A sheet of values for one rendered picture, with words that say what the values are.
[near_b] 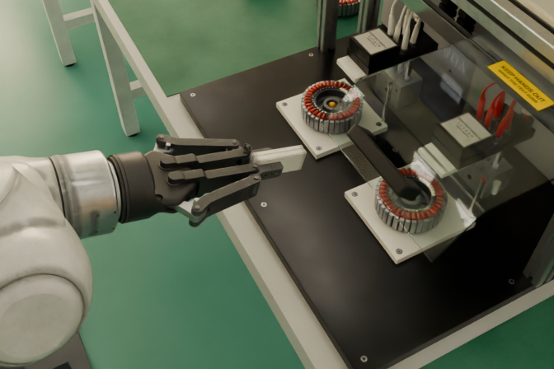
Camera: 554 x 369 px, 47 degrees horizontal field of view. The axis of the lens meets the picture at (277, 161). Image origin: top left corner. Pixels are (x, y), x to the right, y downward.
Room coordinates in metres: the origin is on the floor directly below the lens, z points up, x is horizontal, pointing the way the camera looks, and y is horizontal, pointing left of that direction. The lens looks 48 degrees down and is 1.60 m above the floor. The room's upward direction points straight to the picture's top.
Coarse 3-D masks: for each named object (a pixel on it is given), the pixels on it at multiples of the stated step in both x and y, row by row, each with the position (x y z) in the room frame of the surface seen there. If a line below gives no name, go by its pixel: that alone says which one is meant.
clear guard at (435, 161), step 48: (480, 48) 0.68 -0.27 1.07; (384, 96) 0.59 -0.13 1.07; (432, 96) 0.59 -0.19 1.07; (480, 96) 0.59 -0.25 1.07; (336, 144) 0.56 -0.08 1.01; (384, 144) 0.53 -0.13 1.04; (432, 144) 0.51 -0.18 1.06; (480, 144) 0.51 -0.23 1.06; (528, 144) 0.51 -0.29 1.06; (384, 192) 0.48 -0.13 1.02; (432, 192) 0.45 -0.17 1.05; (480, 192) 0.44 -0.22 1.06; (432, 240) 0.40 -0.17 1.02
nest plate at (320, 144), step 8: (344, 80) 0.94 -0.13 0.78; (296, 96) 0.90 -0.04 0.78; (280, 104) 0.88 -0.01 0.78; (288, 104) 0.88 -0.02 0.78; (296, 104) 0.88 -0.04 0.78; (320, 104) 0.88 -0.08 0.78; (280, 112) 0.86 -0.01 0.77; (288, 112) 0.85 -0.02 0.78; (296, 112) 0.85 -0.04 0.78; (288, 120) 0.84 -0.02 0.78; (296, 120) 0.83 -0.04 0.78; (296, 128) 0.81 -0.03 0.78; (304, 128) 0.81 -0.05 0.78; (304, 136) 0.79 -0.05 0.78; (312, 136) 0.79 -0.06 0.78; (320, 136) 0.79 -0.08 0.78; (328, 136) 0.79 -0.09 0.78; (312, 144) 0.77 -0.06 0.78; (320, 144) 0.77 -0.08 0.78; (328, 144) 0.77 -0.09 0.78; (312, 152) 0.76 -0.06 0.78; (320, 152) 0.75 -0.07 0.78; (328, 152) 0.76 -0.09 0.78
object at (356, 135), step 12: (348, 132) 0.54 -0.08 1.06; (360, 132) 0.53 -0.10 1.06; (360, 144) 0.51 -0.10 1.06; (372, 144) 0.51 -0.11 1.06; (372, 156) 0.49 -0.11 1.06; (384, 156) 0.49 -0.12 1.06; (384, 168) 0.47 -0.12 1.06; (396, 168) 0.47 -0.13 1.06; (396, 180) 0.46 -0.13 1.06; (408, 180) 0.46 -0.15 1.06; (396, 192) 0.44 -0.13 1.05; (408, 192) 0.45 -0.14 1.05; (420, 192) 0.45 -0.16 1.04
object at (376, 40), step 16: (368, 32) 0.91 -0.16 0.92; (384, 32) 0.91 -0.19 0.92; (352, 48) 0.89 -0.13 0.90; (368, 48) 0.87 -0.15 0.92; (384, 48) 0.87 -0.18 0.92; (400, 48) 0.87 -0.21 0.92; (416, 48) 0.89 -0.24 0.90; (432, 48) 0.90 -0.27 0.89; (352, 64) 0.87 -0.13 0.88; (368, 64) 0.84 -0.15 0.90; (384, 64) 0.85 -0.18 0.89; (352, 80) 0.84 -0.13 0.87
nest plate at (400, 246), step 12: (348, 192) 0.66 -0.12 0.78; (360, 192) 0.66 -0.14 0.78; (372, 192) 0.66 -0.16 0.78; (360, 204) 0.64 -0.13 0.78; (372, 204) 0.64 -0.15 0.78; (360, 216) 0.62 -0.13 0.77; (372, 216) 0.62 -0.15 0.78; (372, 228) 0.59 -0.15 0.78; (384, 228) 0.59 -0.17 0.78; (468, 228) 0.60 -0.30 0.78; (384, 240) 0.57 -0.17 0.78; (396, 240) 0.57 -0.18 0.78; (408, 240) 0.57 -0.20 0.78; (396, 252) 0.55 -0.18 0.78; (408, 252) 0.55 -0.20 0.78; (420, 252) 0.55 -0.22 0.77
